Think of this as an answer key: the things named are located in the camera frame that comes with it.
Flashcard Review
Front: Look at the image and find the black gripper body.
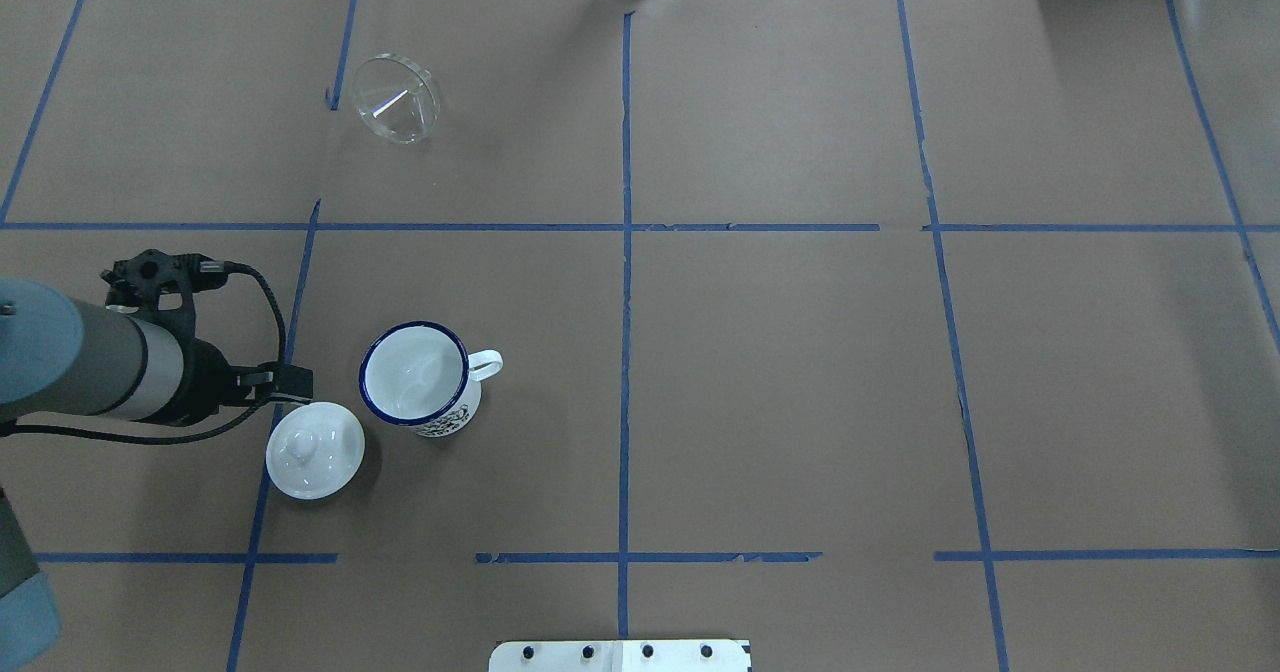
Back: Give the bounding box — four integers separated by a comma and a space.
180, 338, 250, 425

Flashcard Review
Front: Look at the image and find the white mug lid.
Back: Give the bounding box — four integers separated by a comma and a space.
264, 402, 366, 502

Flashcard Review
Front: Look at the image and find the clear plastic funnel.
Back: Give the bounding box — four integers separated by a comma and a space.
352, 52, 440, 145

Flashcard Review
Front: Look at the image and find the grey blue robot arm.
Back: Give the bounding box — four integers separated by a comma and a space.
1, 276, 314, 671

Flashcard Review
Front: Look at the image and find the white enamel mug blue rim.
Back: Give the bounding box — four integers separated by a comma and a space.
358, 320, 504, 438

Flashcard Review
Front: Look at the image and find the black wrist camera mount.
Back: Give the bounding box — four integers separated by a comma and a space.
101, 250, 229, 326

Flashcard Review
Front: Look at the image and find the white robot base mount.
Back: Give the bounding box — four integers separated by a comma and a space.
488, 639, 753, 671

